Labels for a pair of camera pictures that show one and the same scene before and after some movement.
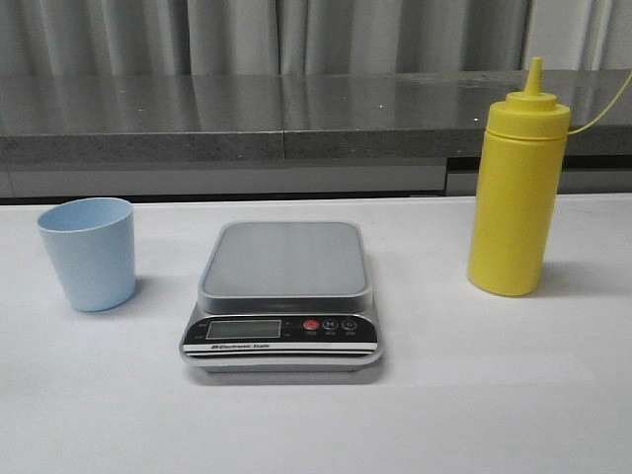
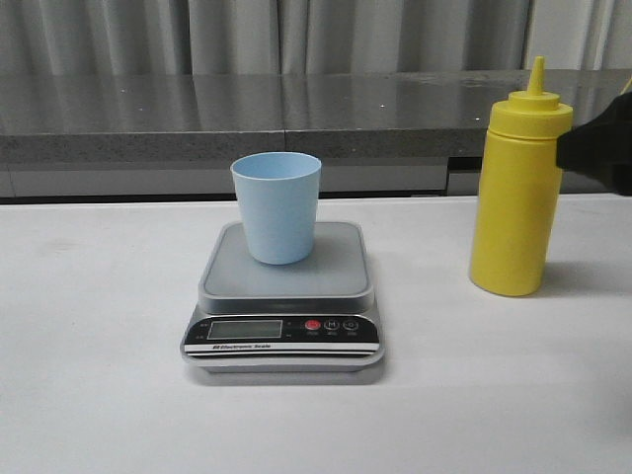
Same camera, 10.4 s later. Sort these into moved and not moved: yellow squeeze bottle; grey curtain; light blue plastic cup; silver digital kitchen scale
Moved: light blue plastic cup
Not moved: yellow squeeze bottle; grey curtain; silver digital kitchen scale
